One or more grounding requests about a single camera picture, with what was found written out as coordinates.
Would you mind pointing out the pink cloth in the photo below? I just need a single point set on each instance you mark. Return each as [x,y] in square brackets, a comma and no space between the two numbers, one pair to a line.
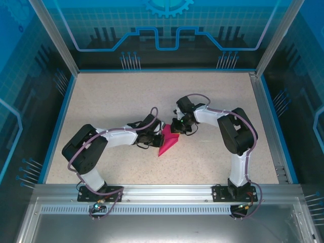
[168,144]

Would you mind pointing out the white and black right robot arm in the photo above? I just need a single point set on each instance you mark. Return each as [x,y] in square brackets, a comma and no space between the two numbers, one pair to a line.
[207,116]

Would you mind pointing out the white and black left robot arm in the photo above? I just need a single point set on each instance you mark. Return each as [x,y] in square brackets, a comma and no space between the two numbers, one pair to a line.
[119,138]

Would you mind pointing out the grey metal tray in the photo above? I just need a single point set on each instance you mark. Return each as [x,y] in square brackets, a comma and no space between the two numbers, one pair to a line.
[162,230]

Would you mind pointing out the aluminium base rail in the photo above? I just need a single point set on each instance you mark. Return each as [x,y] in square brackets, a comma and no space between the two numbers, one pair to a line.
[167,195]

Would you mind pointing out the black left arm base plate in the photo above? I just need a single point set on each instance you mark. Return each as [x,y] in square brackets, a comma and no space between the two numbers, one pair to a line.
[114,189]

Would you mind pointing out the blue printed enclosure panel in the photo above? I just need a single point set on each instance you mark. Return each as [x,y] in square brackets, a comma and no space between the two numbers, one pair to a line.
[303,88]
[162,58]
[20,88]

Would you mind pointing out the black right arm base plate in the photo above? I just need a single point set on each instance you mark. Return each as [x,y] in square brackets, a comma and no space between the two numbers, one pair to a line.
[219,193]

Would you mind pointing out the aluminium side rail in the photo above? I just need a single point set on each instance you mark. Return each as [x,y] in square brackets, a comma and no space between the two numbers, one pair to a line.
[263,114]

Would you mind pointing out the aluminium frame post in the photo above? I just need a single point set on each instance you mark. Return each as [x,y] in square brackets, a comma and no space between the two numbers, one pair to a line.
[54,35]
[276,35]

